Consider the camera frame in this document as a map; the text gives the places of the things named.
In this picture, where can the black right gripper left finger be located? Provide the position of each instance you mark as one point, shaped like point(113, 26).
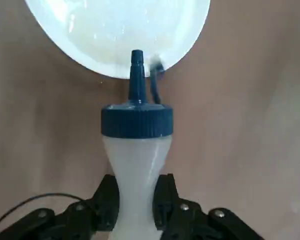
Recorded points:
point(77, 220)

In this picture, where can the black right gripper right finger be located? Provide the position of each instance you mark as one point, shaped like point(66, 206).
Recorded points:
point(185, 220)

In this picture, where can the transparent sauce bottle blue cap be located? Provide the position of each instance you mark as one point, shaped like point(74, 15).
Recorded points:
point(137, 155)

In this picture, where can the white round plate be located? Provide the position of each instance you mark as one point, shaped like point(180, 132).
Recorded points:
point(102, 30)

